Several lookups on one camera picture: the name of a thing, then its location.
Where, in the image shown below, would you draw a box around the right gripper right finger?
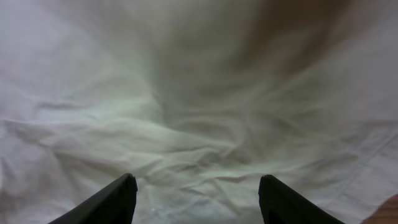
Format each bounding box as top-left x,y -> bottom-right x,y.
258,175 -> 344,224

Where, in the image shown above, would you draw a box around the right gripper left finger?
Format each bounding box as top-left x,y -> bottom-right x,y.
49,173 -> 137,224

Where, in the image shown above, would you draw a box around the beige shorts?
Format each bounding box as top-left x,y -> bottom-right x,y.
1,0 -> 397,223

